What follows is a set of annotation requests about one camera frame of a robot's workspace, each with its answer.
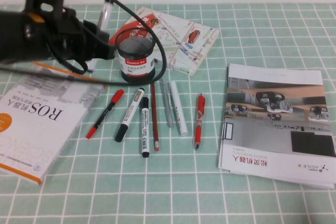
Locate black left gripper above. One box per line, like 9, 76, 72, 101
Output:
44, 6, 117, 61

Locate slim white marker black caps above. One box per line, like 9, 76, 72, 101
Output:
98, 0, 119, 33

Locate black mesh pen holder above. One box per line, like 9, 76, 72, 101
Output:
115, 27, 156, 85

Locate grey pen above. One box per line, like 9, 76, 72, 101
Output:
160, 78, 174, 129

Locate red retractable gel pen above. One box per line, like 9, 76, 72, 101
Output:
194, 93, 206, 152

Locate red black double-ended marker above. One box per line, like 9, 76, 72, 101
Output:
86, 89, 125, 140

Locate white marker dark green cap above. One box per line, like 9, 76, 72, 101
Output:
114, 87, 146, 143

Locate map cover book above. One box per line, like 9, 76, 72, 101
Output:
108, 6, 220, 77

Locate red pencil with eraser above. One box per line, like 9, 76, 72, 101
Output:
151, 81, 160, 152

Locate short white marker black caps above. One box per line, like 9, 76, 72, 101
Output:
141, 97, 151, 158

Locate white paint marker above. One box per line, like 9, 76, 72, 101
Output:
169, 81, 189, 137

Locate white orange ROS book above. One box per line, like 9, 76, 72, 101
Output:
0, 61, 106, 186

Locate green checked tablecloth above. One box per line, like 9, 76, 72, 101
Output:
0, 3, 336, 224

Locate AgileX robotics brochure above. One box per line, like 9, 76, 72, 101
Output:
217, 63, 336, 185

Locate short looped black cable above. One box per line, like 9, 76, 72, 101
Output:
48, 35, 89, 76

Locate long black cable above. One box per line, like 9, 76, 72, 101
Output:
0, 0, 167, 87

